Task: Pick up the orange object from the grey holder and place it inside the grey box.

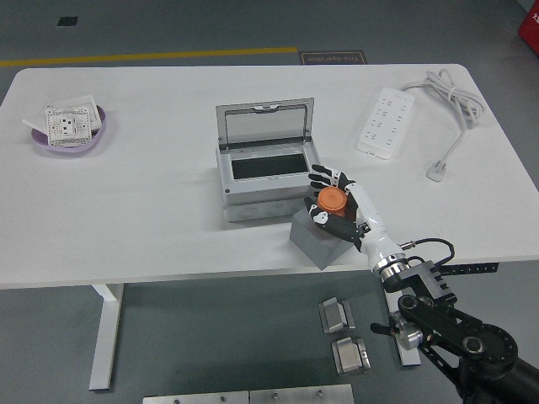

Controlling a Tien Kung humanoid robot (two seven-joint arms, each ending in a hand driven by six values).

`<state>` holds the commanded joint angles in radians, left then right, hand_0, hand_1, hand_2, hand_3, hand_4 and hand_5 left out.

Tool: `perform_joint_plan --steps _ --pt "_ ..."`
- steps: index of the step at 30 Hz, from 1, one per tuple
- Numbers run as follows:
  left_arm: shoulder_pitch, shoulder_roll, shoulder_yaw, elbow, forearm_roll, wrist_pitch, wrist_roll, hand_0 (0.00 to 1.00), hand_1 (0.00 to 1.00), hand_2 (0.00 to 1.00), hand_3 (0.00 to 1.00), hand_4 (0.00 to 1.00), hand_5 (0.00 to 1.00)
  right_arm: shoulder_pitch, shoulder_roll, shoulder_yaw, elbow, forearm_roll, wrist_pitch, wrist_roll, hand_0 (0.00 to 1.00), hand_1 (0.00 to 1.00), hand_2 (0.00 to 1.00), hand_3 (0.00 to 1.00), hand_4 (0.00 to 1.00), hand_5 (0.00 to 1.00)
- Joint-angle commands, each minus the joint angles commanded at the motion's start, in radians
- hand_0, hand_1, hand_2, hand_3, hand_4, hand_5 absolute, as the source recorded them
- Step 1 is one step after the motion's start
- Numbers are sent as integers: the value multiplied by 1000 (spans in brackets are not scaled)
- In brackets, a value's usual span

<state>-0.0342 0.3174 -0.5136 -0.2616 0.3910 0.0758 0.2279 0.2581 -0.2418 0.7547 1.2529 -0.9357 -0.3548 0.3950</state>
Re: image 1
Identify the grey metal plate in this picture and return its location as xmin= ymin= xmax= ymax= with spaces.
xmin=142 ymin=390 xmax=249 ymax=404
xmin=249 ymin=383 xmax=355 ymax=404

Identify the white cover plate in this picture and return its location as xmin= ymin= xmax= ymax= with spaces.
xmin=45 ymin=94 xmax=104 ymax=131

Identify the orange cylinder object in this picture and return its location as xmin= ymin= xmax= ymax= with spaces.
xmin=317 ymin=187 xmax=353 ymax=220

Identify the white socket panel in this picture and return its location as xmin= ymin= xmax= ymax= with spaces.
xmin=44 ymin=104 xmax=94 ymax=146

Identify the white power strip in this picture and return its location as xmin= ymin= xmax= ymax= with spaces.
xmin=356 ymin=87 xmax=416 ymax=161

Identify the grey cube holder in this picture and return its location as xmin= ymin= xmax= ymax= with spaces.
xmin=289 ymin=208 xmax=354 ymax=271

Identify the grey lidded junction box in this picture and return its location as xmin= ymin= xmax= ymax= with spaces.
xmin=215 ymin=97 xmax=325 ymax=223

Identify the black table control panel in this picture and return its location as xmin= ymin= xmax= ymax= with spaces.
xmin=437 ymin=263 xmax=500 ymax=277

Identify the red box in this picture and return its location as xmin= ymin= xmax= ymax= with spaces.
xmin=517 ymin=0 xmax=539 ymax=51

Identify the white power cord with plug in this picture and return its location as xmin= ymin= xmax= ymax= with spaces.
xmin=398 ymin=68 xmax=488 ymax=183

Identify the purple bowl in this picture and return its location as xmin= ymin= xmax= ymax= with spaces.
xmin=30 ymin=104 xmax=108 ymax=158

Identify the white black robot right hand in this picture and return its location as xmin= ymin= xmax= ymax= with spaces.
xmin=303 ymin=163 xmax=406 ymax=270

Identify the grey metal block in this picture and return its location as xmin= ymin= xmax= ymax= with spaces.
xmin=318 ymin=296 xmax=357 ymax=335
xmin=331 ymin=336 xmax=372 ymax=375

